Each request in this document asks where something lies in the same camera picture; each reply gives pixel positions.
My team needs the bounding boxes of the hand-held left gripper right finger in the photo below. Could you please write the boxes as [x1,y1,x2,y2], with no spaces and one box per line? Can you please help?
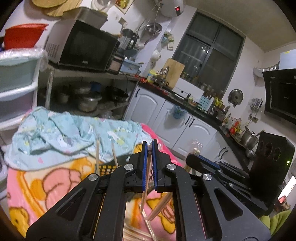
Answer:
[152,139,271,241]

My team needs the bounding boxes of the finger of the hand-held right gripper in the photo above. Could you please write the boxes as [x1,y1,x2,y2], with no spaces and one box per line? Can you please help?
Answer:
[186,154,274,210]
[199,155,250,177]

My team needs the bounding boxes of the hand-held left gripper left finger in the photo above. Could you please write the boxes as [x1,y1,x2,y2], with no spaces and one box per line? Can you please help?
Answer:
[25,141,148,241]

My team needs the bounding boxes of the pile of bamboo chopsticks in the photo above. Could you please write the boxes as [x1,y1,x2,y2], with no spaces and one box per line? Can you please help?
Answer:
[122,192,174,241]

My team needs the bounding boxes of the green plastic utensil basket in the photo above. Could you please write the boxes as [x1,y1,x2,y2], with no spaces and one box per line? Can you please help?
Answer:
[94,162,121,178]

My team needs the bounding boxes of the person's right forearm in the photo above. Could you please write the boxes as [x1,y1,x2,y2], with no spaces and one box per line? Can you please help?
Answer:
[260,207,293,235]

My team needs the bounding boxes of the large steel stockpot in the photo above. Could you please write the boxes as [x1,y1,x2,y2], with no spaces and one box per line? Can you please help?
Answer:
[240,126,265,149]

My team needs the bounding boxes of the group of condiment bottles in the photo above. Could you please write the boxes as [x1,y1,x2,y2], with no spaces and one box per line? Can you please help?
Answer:
[221,112,243,137]

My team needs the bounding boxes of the black kitchen countertop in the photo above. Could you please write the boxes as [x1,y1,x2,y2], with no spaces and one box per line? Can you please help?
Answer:
[139,81,257,172]

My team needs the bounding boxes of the white kitchen cabinets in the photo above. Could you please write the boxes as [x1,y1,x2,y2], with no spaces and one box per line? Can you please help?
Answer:
[124,86,245,172]

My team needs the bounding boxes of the light blue knife block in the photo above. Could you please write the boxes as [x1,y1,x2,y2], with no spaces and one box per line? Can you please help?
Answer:
[198,95,214,112]

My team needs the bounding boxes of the hanging metal pan lid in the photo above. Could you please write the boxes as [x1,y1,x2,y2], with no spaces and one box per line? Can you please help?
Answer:
[228,89,244,107]

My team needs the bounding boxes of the black range hood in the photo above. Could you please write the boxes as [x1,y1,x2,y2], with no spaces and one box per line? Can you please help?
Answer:
[262,68,296,126]

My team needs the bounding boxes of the black wok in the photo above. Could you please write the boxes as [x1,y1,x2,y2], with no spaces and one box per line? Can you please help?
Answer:
[109,88,129,101]

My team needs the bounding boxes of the row of spice jars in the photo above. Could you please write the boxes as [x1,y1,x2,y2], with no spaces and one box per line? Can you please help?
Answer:
[180,72,225,98]

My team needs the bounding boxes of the white countertop box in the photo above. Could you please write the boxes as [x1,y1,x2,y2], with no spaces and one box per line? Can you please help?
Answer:
[173,77,206,98]

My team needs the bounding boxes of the steel cooking pot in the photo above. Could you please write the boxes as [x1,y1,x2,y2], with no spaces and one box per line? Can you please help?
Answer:
[77,94,102,113]

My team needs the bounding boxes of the light blue towel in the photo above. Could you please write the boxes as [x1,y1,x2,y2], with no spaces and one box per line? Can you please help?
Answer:
[5,106,148,171]

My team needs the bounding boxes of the wooden cutting board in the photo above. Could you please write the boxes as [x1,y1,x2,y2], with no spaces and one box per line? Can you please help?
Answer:
[162,58,185,87]

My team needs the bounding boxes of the metal faucet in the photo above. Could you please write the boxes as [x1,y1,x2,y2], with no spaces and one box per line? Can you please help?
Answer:
[159,66,170,85]

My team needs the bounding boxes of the small steel pot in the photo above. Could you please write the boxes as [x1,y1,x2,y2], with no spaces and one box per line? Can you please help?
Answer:
[74,85,90,94]

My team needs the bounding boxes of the light blue dish box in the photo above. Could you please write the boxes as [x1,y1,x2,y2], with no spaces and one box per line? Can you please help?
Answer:
[120,59,142,75]

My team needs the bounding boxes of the metal kitchen rack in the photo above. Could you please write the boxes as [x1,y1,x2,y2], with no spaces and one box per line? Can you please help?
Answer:
[38,64,140,121]

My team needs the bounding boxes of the dark framed window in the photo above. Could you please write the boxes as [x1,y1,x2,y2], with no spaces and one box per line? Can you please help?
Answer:
[172,11,245,93]

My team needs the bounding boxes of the pink printed blanket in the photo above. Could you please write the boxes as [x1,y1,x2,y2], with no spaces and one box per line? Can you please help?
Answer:
[6,123,185,241]

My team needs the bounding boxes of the black blender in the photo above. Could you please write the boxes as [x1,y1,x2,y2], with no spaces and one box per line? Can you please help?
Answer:
[109,28,139,71]

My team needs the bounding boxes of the black microwave oven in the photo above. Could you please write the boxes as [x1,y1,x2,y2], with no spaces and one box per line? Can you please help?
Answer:
[44,19,121,71]

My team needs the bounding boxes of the hanging metal bowl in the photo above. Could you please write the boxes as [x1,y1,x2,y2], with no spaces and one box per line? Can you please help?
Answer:
[144,23,163,37]

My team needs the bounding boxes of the white drawer unit teal drawers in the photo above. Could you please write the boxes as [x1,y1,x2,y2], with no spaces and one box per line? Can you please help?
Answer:
[0,49,48,139]

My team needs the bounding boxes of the white water heater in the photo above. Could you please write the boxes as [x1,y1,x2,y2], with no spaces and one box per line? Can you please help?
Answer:
[154,0,186,18]

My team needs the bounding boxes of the grey container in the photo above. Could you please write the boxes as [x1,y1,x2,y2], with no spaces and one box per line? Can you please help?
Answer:
[74,6,109,29]

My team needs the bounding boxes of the clear dome lid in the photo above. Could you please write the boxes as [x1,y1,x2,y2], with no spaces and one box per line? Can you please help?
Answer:
[91,0,116,12]

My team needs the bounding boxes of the round wooden board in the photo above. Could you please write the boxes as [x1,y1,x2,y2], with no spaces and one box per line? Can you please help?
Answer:
[45,0,82,16]

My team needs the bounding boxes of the red plastic basin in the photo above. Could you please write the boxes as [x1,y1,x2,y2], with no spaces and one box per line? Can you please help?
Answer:
[4,23,49,50]

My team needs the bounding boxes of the round bamboo tray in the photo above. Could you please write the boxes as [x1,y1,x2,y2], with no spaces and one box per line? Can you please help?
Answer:
[31,0,67,7]

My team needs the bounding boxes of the wall-mounted utensil rack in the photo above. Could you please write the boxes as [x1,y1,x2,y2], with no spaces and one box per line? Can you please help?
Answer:
[250,98,264,110]

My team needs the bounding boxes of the silver exhaust duct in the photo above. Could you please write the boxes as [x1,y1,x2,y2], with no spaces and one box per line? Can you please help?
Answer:
[253,61,281,77]

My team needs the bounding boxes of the wall-mounted plastic holder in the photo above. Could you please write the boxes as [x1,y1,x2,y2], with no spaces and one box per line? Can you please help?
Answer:
[162,32,175,50]

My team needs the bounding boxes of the fruit wall poster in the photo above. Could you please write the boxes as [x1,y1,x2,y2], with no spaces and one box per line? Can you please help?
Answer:
[114,0,133,8]

